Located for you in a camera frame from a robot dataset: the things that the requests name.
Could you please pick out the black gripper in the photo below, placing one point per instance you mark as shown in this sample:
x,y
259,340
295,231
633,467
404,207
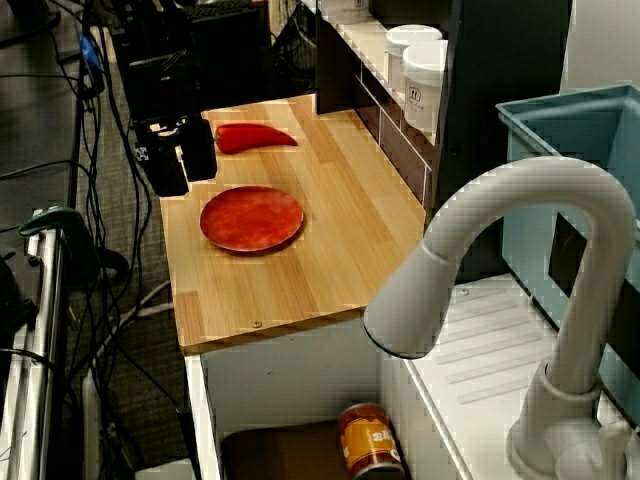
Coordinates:
x,y
162,95

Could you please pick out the red toy pepper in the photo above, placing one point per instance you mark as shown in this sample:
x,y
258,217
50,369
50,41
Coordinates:
x,y
250,137

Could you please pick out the red round plate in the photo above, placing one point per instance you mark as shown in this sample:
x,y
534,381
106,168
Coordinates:
x,y
251,226

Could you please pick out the black equipment box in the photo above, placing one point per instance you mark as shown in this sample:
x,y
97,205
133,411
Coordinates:
x,y
230,55

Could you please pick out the green clamp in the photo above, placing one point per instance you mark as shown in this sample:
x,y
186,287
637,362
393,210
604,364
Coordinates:
x,y
60,225

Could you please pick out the black keyboard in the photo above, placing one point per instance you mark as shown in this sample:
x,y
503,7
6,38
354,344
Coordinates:
x,y
225,11

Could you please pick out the black shelf end panel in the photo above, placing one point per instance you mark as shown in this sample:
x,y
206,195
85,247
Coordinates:
x,y
335,75

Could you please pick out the white shelf ledge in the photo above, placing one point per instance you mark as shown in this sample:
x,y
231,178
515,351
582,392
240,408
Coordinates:
x,y
370,45

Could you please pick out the white jar with label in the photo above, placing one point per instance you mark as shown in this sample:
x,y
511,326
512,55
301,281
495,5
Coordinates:
x,y
422,90

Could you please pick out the plain white jar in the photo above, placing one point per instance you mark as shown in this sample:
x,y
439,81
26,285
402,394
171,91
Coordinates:
x,y
407,45

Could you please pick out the white toy sink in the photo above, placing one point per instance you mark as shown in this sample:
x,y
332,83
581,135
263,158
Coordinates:
x,y
310,380

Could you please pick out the brown board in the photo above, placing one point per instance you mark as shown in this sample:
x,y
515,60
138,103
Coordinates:
x,y
280,450

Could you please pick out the black upright panel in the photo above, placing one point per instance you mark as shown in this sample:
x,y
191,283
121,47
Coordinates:
x,y
500,100

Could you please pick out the orange soup can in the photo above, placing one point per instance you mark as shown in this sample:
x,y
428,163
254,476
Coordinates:
x,y
367,442

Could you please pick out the teal plastic bin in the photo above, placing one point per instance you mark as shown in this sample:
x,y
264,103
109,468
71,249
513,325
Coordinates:
x,y
530,190

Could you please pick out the white curved faucet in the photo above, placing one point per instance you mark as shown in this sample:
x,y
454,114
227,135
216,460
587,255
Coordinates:
x,y
590,240

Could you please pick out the aluminium frame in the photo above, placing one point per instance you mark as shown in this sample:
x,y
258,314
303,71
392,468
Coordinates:
x,y
42,350

